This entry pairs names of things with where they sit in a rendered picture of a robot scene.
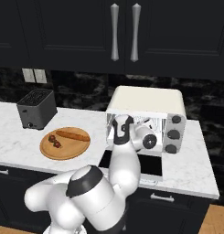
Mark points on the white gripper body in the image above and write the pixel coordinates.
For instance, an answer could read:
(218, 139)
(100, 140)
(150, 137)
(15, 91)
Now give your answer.
(149, 122)

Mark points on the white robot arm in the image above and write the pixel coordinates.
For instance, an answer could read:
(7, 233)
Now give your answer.
(119, 173)

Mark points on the cream toaster oven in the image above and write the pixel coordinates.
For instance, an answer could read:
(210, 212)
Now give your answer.
(147, 100)

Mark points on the grey toaster oven knob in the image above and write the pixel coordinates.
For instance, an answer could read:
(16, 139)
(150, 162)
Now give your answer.
(173, 134)
(176, 119)
(171, 148)

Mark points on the black glass toaster oven door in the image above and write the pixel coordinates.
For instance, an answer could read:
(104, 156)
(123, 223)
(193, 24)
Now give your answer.
(150, 164)

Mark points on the brown baguette bread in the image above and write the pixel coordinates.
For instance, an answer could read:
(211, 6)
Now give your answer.
(73, 135)

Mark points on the dark red kebab skewer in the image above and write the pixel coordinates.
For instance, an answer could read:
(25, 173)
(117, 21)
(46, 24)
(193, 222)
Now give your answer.
(54, 141)

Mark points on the dark grey toaster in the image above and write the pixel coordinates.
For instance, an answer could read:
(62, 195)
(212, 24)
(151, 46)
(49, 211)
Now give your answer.
(35, 111)

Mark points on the round wooden board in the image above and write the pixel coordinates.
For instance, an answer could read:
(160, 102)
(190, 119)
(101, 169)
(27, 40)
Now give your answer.
(69, 149)

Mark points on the black drawer front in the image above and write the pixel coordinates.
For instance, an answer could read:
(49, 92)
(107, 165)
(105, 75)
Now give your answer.
(177, 216)
(12, 195)

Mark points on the black wall cupboard door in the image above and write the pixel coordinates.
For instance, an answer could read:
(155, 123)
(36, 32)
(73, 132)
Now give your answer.
(9, 30)
(73, 33)
(183, 36)

